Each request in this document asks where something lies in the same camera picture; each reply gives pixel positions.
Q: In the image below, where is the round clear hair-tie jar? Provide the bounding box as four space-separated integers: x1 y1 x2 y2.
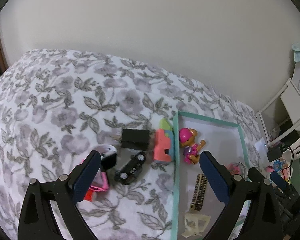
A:
226 162 247 179

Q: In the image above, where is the red white small bottle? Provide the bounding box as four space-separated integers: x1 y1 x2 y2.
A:
84 189 95 202

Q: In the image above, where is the gold black patterned lighter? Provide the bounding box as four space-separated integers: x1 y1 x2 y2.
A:
190 173 207 211

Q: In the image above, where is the cream plastic toy frame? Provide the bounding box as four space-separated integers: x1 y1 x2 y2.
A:
181 213 211 238

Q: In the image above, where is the black toy car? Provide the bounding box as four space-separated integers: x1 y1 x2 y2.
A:
114 151 146 185

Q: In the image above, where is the pink dog toy figure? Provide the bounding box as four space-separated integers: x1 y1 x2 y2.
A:
179 128 206 165

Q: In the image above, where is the black power adapter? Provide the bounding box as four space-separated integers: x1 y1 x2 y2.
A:
111 128 150 151

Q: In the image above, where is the coral pink eraser block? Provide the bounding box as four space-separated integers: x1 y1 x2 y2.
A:
153 118 175 164

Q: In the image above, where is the round blue cartoon tin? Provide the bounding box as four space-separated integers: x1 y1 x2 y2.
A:
273 159 283 172

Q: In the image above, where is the white rectangular device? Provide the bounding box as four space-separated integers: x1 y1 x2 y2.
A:
254 138 269 166

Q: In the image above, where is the dark grey power bank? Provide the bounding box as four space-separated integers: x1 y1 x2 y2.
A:
267 145 283 163

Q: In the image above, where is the white wooden shelf unit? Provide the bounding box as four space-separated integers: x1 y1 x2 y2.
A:
256 78 300 160

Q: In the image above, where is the green rimmed white tray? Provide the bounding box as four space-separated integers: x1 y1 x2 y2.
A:
171 111 249 239

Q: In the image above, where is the floral grey white blanket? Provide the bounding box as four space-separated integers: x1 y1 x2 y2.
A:
0 49 260 239

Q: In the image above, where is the teal cloth on shelf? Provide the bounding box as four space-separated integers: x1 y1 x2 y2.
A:
292 45 300 63

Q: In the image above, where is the black cable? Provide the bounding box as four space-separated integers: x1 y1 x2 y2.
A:
281 146 296 178

